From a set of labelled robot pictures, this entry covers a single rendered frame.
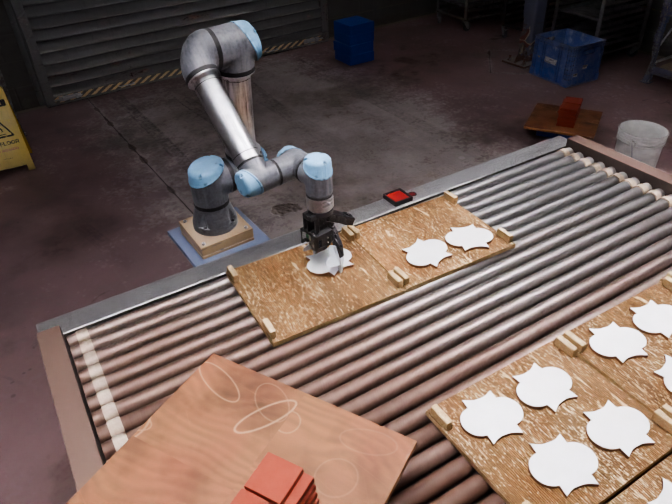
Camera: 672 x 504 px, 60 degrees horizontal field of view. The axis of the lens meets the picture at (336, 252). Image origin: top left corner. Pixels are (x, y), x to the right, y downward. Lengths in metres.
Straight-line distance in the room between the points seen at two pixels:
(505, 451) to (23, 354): 2.45
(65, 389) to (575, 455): 1.14
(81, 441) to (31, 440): 1.40
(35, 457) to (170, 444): 1.56
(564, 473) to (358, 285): 0.72
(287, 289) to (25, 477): 1.45
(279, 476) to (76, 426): 0.61
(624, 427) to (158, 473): 0.95
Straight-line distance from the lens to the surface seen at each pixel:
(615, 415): 1.43
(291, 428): 1.19
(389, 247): 1.80
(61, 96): 6.12
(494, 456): 1.30
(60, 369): 1.59
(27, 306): 3.49
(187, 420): 1.25
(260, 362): 1.49
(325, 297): 1.62
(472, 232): 1.87
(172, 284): 1.79
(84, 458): 1.38
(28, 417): 2.90
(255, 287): 1.68
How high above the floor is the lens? 1.99
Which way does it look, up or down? 36 degrees down
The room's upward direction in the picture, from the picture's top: 3 degrees counter-clockwise
